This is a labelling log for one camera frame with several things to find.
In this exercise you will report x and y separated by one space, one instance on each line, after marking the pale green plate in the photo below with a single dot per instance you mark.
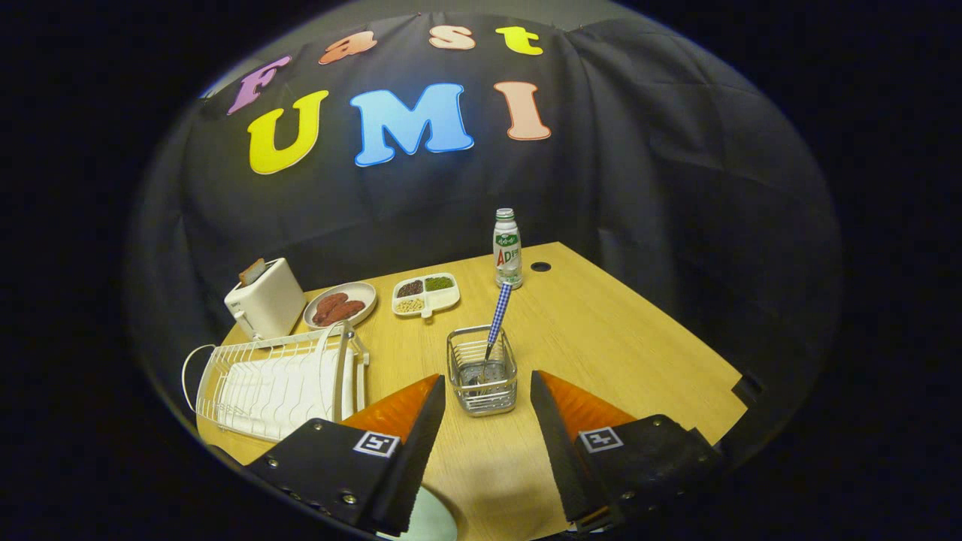
432 522

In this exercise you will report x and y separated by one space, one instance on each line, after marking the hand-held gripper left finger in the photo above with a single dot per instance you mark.
409 466

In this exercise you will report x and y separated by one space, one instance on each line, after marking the white green drink bottle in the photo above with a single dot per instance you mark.
508 259

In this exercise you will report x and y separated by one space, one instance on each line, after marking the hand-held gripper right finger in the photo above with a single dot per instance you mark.
564 458

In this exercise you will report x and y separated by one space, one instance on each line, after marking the black backdrop cloth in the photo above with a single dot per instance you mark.
639 188

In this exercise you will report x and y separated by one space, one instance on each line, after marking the toast slice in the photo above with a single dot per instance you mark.
252 272

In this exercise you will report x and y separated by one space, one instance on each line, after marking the white divided dish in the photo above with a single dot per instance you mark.
443 299

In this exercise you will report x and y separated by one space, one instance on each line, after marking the white toaster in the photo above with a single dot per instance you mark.
270 304

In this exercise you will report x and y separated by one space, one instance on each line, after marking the pile of yellow soybeans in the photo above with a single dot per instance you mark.
409 305

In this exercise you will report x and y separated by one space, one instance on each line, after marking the red meat patty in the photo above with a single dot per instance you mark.
331 303
346 312

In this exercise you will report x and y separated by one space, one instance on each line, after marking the beige round plate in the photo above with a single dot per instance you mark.
361 291

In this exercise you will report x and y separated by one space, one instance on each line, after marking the white drip tray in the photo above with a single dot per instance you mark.
270 398

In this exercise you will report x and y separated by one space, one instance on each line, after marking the pile of dark red beans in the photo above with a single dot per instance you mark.
409 288

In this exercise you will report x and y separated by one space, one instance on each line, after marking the pile of green beans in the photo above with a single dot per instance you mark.
439 283

